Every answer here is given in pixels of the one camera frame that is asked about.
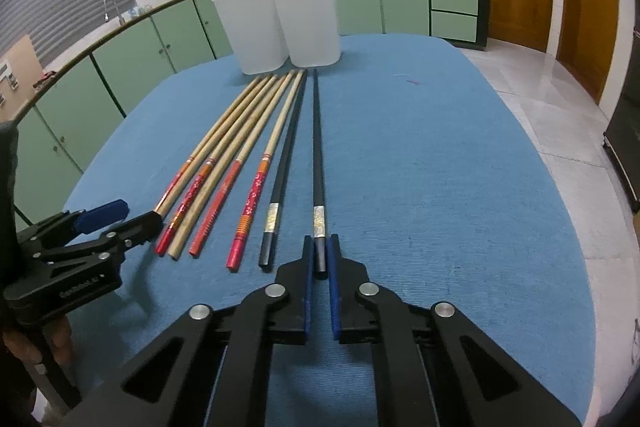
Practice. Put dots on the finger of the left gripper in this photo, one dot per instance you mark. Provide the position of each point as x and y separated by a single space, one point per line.
116 240
100 215

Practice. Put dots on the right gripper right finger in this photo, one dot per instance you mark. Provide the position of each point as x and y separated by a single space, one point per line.
433 366

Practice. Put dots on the left hand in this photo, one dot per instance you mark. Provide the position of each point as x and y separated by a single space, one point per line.
21 346

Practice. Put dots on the red-orange tipped bamboo chopstick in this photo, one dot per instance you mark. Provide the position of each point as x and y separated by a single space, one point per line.
247 215

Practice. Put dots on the chrome sink faucet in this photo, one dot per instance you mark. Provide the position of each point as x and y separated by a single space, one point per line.
111 8

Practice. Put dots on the blue table mat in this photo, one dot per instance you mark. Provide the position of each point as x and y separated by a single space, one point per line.
431 183

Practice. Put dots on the cardboard board with scale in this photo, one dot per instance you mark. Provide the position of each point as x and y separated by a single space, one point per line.
20 70

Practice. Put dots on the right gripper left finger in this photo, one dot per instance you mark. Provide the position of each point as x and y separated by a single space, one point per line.
210 367

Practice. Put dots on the black glass cabinet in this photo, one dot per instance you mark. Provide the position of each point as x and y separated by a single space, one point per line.
621 137

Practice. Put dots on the white twin utensil holder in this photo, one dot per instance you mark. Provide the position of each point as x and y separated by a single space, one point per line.
266 34

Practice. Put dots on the black chopstick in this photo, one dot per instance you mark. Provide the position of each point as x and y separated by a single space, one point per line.
273 216
318 211

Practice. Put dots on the plain bamboo chopstick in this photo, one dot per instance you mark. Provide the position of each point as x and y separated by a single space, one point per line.
191 208

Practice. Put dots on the green lower kitchen cabinets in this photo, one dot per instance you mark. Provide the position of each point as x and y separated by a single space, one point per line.
74 111

